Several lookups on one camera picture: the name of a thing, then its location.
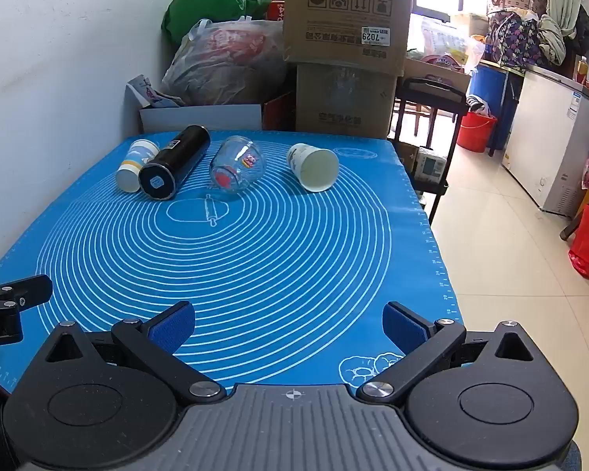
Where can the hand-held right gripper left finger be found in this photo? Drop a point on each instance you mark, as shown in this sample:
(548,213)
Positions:
(173,327)

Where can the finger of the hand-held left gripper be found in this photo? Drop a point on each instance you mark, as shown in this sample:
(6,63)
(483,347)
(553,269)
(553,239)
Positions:
(29,288)

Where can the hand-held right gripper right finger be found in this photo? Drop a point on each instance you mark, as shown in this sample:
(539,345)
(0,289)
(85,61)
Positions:
(403,327)

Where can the clear glass cup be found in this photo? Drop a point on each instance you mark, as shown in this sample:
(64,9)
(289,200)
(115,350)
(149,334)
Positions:
(238,167)

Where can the white paper cup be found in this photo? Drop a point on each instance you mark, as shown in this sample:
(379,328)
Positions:
(314,167)

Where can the small white blue-print cup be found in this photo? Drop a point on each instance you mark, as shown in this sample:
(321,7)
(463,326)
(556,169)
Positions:
(135,164)

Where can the blue silicone baking mat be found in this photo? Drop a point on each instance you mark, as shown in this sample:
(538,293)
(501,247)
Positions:
(275,265)

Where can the small white appliance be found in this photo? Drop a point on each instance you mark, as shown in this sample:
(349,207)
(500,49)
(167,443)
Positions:
(431,164)

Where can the black cylindrical tumbler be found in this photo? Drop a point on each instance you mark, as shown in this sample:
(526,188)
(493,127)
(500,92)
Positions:
(176,162)

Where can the red plastic bucket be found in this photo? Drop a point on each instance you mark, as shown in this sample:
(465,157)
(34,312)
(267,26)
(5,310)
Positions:
(476,132)

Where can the white open carton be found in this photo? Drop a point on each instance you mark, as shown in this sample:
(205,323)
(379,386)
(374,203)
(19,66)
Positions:
(201,117)

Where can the black utility cart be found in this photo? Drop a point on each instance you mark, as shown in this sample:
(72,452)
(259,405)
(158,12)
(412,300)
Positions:
(441,103)

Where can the blue white paper bag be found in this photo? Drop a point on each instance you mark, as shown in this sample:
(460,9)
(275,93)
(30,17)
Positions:
(147,91)

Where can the plain brown cardboard box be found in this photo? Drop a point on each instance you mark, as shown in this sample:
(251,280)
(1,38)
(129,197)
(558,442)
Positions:
(343,103)

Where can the white chest freezer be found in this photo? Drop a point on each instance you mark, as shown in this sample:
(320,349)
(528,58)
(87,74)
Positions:
(549,137)

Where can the dark red carton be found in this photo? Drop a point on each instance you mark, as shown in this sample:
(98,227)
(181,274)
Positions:
(280,110)

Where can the flat cardboard box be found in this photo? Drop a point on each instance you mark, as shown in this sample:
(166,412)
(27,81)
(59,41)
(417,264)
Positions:
(437,76)

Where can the blue plastic barrel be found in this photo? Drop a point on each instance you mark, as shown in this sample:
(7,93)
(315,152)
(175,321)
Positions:
(488,88)

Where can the clear plastic bag red contents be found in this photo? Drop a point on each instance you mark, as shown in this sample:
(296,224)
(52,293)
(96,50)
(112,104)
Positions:
(226,64)

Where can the printed plastic package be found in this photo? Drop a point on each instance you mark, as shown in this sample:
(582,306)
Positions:
(441,39)

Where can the purple patterned bag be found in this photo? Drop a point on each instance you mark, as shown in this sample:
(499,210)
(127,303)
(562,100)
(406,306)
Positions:
(513,39)

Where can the large labelled cardboard box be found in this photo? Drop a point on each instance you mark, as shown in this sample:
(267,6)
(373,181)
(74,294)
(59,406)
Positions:
(346,10)

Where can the hanging pale cloth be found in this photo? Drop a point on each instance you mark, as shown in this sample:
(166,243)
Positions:
(562,0)

